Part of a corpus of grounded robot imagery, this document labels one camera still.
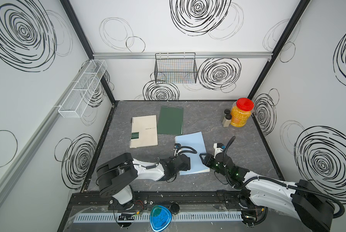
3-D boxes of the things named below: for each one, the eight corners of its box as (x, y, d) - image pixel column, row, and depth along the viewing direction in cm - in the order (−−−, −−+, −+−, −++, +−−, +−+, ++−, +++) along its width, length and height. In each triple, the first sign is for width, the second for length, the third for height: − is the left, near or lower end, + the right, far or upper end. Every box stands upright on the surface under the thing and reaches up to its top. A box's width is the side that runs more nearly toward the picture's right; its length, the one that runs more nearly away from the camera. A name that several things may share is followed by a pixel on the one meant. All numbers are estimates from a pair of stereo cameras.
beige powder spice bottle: (222, 127, 106) (225, 119, 99) (221, 122, 109) (224, 114, 102) (228, 127, 106) (232, 119, 99) (227, 122, 109) (230, 114, 102)
